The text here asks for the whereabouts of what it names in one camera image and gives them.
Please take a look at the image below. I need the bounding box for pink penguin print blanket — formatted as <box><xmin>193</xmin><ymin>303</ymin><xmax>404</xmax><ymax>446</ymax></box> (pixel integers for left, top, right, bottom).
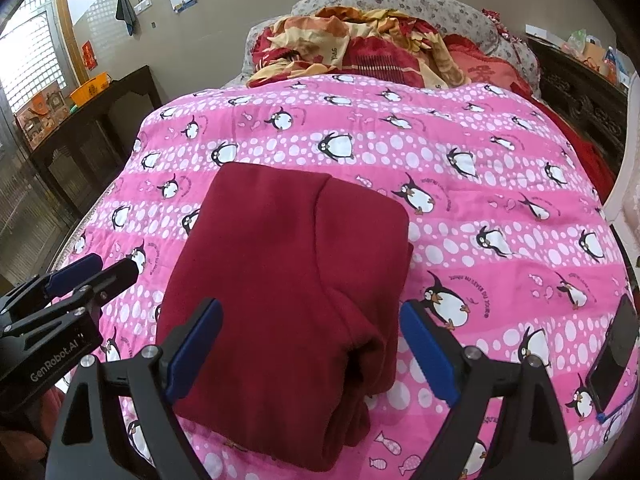
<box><xmin>50</xmin><ymin>72</ymin><xmax>640</xmax><ymax>480</ymax></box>

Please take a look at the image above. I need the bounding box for red embroidered pillow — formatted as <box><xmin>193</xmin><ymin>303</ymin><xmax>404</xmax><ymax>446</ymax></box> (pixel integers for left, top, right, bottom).
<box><xmin>445</xmin><ymin>35</ymin><xmax>533</xmax><ymax>96</ymax></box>

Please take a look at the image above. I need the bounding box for window with white grille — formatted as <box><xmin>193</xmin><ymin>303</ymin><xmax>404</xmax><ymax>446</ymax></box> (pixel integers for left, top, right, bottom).
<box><xmin>0</xmin><ymin>7</ymin><xmax>68</xmax><ymax>111</ymax></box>

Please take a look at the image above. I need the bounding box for grey floral pillow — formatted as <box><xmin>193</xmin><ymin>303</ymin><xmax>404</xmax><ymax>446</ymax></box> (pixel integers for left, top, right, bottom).
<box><xmin>290</xmin><ymin>0</ymin><xmax>541</xmax><ymax>91</ymax></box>

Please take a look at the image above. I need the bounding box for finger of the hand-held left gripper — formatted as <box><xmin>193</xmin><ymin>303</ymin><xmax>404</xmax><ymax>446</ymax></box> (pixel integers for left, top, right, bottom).
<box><xmin>0</xmin><ymin>253</ymin><xmax>104</xmax><ymax>322</ymax></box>
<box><xmin>0</xmin><ymin>258</ymin><xmax>141</xmax><ymax>341</ymax></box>

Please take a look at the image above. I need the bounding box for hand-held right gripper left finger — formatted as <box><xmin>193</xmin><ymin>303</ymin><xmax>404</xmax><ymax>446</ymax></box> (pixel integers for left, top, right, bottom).
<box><xmin>45</xmin><ymin>297</ymin><xmax>224</xmax><ymax>480</ymax></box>

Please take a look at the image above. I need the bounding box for black smartphone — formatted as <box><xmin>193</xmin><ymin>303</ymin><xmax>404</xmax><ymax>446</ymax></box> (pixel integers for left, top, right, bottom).
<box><xmin>585</xmin><ymin>294</ymin><xmax>640</xmax><ymax>413</ymax></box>

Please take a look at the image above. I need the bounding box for person's left forearm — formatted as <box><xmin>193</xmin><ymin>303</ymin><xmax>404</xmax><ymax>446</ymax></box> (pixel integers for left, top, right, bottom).
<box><xmin>0</xmin><ymin>387</ymin><xmax>66</xmax><ymax>480</ymax></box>

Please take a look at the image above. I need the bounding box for orange plastic basket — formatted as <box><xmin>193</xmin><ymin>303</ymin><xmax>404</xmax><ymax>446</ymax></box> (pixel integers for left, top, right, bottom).
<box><xmin>68</xmin><ymin>72</ymin><xmax>112</xmax><ymax>106</ymax></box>

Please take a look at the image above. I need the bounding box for metal framed glass door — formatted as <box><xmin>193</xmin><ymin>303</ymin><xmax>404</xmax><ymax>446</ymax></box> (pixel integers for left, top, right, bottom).
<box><xmin>0</xmin><ymin>105</ymin><xmax>78</xmax><ymax>281</ymax></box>

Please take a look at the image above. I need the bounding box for red cloth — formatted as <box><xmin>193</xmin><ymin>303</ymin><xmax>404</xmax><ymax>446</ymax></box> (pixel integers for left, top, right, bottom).
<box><xmin>530</xmin><ymin>95</ymin><xmax>618</xmax><ymax>206</ymax></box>

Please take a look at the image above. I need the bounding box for blue white packet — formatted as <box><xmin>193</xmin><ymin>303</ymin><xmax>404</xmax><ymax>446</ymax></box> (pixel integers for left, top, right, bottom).
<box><xmin>602</xmin><ymin>45</ymin><xmax>631</xmax><ymax>86</ymax></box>

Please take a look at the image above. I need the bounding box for white paper box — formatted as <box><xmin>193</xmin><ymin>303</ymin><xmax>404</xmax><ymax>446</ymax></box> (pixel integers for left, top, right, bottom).
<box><xmin>525</xmin><ymin>24</ymin><xmax>571</xmax><ymax>43</ymax></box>

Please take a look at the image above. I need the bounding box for dark carved wooden headboard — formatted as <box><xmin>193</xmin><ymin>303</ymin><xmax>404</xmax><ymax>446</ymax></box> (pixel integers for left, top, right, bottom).
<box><xmin>527</xmin><ymin>37</ymin><xmax>628</xmax><ymax>186</ymax></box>

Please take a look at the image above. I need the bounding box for red yellow floral quilt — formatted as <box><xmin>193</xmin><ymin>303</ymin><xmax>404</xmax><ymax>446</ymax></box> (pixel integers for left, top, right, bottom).
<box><xmin>247</xmin><ymin>5</ymin><xmax>473</xmax><ymax>91</ymax></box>

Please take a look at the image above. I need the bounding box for dark hanging cloth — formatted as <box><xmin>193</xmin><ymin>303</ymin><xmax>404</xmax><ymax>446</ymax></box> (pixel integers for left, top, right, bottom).
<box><xmin>115</xmin><ymin>0</ymin><xmax>138</xmax><ymax>36</ymax></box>

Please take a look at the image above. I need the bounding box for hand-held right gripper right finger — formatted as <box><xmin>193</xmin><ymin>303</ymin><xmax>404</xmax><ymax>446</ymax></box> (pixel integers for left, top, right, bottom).
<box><xmin>400</xmin><ymin>300</ymin><xmax>576</xmax><ymax>480</ymax></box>

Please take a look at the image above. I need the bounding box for dark wooden cabinet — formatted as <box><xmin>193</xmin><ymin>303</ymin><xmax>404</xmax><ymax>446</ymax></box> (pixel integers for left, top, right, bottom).
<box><xmin>27</xmin><ymin>65</ymin><xmax>163</xmax><ymax>211</ymax></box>

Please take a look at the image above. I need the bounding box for orange patterned box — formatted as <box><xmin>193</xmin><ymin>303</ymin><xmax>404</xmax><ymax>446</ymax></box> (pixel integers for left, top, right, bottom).
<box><xmin>15</xmin><ymin>92</ymin><xmax>71</xmax><ymax>148</ymax></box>

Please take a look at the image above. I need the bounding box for clear plastic bag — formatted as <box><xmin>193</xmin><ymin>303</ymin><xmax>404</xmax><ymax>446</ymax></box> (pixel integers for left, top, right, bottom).
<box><xmin>562</xmin><ymin>27</ymin><xmax>601</xmax><ymax>58</ymax></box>

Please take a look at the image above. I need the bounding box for maroon sweater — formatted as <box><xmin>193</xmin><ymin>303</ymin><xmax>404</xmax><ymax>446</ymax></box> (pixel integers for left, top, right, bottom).
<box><xmin>155</xmin><ymin>162</ymin><xmax>416</xmax><ymax>473</ymax></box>

